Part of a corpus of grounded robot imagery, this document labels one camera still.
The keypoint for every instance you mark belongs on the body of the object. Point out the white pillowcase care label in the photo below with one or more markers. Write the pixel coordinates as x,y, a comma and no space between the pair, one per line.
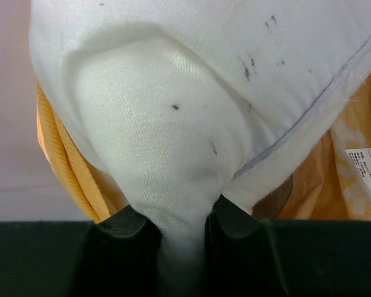
360,159

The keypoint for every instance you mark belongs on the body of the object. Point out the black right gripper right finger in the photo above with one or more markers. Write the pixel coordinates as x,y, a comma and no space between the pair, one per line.
247,257

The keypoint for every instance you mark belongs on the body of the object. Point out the yellow Mickey Mouse pillowcase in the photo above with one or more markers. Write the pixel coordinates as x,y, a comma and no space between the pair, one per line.
325,186

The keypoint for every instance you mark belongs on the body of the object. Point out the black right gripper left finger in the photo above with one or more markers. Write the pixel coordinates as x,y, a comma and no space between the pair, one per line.
113,258

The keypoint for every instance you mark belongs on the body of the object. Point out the white pillow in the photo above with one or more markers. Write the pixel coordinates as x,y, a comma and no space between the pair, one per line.
166,105

